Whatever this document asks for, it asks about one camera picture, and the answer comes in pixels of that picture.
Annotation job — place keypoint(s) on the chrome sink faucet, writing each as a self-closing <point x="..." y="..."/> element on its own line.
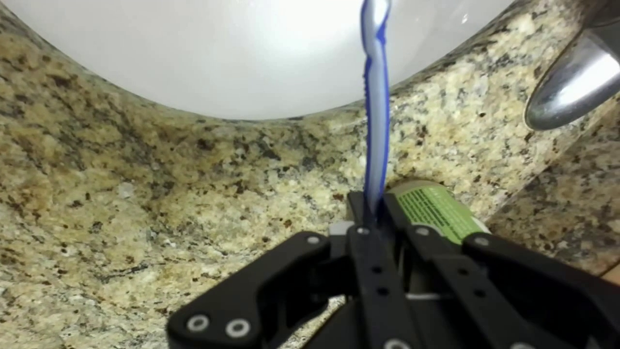
<point x="575" y="83"/>

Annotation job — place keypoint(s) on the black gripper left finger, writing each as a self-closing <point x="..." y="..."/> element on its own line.
<point x="259" y="291"/>

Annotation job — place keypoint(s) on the blue toothbrush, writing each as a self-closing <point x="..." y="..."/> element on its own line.
<point x="379" y="116"/>

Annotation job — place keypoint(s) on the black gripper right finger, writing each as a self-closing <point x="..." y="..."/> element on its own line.
<point x="516" y="291"/>

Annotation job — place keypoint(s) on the white sink basin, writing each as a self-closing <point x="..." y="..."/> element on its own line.
<point x="226" y="50"/>

